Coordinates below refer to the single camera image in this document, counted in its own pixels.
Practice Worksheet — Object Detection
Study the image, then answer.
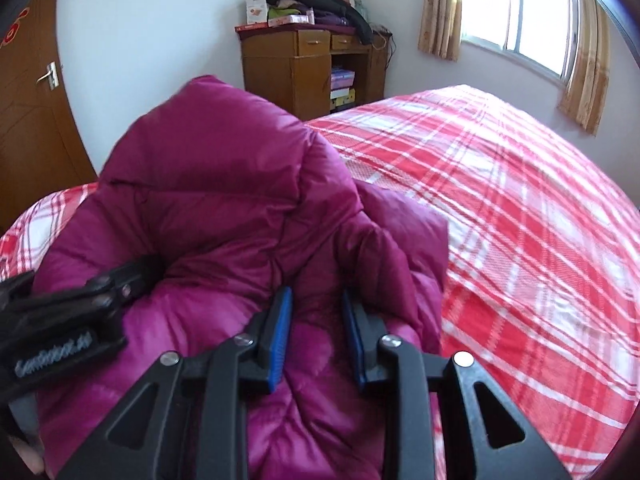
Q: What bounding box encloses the brown wooden door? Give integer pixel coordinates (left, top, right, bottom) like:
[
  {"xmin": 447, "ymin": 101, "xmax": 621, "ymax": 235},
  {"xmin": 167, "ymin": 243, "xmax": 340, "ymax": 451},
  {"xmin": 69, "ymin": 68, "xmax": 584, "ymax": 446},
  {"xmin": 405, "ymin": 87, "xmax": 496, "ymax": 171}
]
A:
[{"xmin": 0, "ymin": 0, "xmax": 98, "ymax": 221}]

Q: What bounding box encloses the metal door handle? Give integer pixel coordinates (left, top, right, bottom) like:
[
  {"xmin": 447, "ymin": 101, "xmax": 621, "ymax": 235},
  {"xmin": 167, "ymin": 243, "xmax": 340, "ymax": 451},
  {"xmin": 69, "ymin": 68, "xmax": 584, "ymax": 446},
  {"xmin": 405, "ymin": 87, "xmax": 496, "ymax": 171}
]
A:
[{"xmin": 36, "ymin": 62, "xmax": 61, "ymax": 90}]

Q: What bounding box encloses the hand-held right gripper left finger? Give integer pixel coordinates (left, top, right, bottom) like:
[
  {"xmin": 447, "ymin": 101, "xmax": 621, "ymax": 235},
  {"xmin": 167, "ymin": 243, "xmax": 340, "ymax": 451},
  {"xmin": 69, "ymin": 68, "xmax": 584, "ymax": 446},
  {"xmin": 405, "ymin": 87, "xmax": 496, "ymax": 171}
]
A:
[{"xmin": 56, "ymin": 286, "xmax": 294, "ymax": 480}]

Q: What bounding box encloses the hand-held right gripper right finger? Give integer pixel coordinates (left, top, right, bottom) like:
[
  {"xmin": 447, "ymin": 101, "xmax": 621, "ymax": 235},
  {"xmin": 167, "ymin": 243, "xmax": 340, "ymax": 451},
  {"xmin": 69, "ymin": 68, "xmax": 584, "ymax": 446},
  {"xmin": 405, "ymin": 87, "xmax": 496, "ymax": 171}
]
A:
[{"xmin": 341, "ymin": 289, "xmax": 573, "ymax": 480}]

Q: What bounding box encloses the stack of boxes in desk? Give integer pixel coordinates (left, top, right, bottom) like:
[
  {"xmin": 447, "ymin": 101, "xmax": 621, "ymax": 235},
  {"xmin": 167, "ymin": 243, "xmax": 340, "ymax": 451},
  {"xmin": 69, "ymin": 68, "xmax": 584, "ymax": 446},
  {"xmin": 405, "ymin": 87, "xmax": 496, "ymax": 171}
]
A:
[{"xmin": 330, "ymin": 67, "xmax": 357, "ymax": 111}]

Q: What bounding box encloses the black clothes pile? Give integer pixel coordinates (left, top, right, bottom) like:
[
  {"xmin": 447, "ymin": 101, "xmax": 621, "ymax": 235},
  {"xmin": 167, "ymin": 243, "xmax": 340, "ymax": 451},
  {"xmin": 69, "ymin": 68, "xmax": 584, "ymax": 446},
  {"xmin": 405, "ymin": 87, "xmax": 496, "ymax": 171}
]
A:
[{"xmin": 265, "ymin": 0, "xmax": 376, "ymax": 46}]

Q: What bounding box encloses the purple down jacket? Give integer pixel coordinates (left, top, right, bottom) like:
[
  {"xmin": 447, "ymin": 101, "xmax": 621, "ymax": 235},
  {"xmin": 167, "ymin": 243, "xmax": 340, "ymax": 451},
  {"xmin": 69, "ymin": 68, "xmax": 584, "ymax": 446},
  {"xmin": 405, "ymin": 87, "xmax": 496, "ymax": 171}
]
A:
[{"xmin": 32, "ymin": 75, "xmax": 451, "ymax": 480}]

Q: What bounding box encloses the white carton box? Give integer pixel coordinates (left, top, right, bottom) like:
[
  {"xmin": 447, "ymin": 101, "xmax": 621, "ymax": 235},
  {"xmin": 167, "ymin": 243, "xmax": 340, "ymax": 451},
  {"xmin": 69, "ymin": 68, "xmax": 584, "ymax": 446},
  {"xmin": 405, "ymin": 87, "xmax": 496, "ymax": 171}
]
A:
[{"xmin": 244, "ymin": 0, "xmax": 268, "ymax": 26}]

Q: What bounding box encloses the sliding window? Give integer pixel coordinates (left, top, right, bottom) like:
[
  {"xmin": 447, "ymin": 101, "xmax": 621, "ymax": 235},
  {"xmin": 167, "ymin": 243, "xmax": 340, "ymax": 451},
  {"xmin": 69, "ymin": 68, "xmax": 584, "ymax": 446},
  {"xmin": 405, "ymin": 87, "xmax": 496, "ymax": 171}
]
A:
[{"xmin": 460, "ymin": 0, "xmax": 581, "ymax": 86}]

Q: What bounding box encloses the bed with red plaid sheet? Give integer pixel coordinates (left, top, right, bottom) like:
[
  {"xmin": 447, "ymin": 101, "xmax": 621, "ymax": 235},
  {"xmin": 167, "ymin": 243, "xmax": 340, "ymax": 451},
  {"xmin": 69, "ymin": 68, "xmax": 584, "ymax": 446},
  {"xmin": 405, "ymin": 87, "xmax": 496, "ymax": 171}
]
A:
[{"xmin": 0, "ymin": 84, "xmax": 640, "ymax": 480}]

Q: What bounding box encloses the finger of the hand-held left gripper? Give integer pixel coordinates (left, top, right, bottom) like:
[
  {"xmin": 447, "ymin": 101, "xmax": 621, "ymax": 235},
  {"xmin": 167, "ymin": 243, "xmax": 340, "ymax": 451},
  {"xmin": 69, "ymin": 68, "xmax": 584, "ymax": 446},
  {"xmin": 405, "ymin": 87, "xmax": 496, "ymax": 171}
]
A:
[
  {"xmin": 82, "ymin": 254, "xmax": 163, "ymax": 294},
  {"xmin": 92, "ymin": 281, "xmax": 152, "ymax": 312}
]

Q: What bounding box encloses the brown wooden desk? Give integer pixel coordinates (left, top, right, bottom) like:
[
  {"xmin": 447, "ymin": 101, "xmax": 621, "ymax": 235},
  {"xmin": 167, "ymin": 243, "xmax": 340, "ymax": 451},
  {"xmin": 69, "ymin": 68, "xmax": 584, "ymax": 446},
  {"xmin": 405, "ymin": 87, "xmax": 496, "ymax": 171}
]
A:
[{"xmin": 235, "ymin": 25, "xmax": 393, "ymax": 122}]

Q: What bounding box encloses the beige floral curtain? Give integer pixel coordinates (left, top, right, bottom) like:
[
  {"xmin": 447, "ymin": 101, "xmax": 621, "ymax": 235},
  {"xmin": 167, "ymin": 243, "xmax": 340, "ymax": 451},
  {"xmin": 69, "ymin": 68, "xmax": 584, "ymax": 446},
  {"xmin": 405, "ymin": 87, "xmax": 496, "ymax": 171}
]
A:
[
  {"xmin": 557, "ymin": 0, "xmax": 613, "ymax": 136},
  {"xmin": 417, "ymin": 0, "xmax": 466, "ymax": 62}
]

